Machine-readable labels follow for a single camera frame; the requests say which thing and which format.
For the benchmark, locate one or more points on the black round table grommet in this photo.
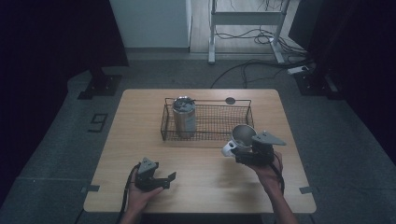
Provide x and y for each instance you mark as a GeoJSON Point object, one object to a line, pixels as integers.
{"type": "Point", "coordinates": [230, 100]}

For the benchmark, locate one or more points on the grey tape piece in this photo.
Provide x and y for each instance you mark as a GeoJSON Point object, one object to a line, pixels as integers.
{"type": "Point", "coordinates": [306, 189]}
{"type": "Point", "coordinates": [91, 188]}

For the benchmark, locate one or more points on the white metal desk frame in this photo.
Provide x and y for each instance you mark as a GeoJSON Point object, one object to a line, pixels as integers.
{"type": "Point", "coordinates": [246, 18]}

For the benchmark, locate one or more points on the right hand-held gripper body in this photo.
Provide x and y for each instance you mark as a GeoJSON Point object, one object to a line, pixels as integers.
{"type": "Point", "coordinates": [263, 149]}

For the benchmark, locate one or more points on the white mug with steel inside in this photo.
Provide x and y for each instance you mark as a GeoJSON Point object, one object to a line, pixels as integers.
{"type": "Point", "coordinates": [241, 135]}

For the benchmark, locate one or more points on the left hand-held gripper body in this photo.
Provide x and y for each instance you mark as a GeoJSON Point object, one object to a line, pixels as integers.
{"type": "Point", "coordinates": [146, 174]}

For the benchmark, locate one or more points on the stainless steel tumbler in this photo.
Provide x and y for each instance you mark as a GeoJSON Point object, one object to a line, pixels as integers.
{"type": "Point", "coordinates": [184, 119]}

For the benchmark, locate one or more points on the white cabinet panel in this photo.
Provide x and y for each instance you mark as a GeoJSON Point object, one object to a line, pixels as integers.
{"type": "Point", "coordinates": [149, 21]}

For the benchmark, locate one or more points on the person's left hand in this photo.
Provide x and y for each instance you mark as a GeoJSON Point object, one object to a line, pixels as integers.
{"type": "Point", "coordinates": [141, 197]}

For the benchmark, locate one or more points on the black stand base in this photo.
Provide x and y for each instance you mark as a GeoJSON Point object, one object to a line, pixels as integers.
{"type": "Point", "coordinates": [314, 84]}
{"type": "Point", "coordinates": [104, 85]}

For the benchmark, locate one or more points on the dark curtain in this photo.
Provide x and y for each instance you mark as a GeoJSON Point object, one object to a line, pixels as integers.
{"type": "Point", "coordinates": [46, 37]}
{"type": "Point", "coordinates": [358, 46]}

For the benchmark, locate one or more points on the white power strip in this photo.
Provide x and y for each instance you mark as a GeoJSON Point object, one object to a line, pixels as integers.
{"type": "Point", "coordinates": [297, 70]}

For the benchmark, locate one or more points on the person's right hand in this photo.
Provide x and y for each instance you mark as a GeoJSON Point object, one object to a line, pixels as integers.
{"type": "Point", "coordinates": [266, 175]}

